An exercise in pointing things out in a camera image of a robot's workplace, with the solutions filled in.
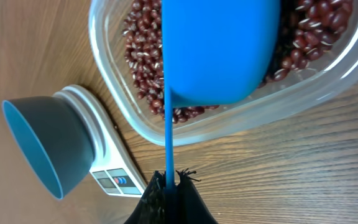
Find clear plastic food container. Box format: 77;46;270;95
88;0;358;146

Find blue plastic measuring scoop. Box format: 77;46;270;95
162;0;281;190

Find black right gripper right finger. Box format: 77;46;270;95
176;169;218;224

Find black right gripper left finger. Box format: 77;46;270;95
124;171;166;224

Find teal blue bowl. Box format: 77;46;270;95
2;96;95;200

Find white digital kitchen scale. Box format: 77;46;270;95
53;85;147;198

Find red adzuki beans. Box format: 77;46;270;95
122;0;353;117

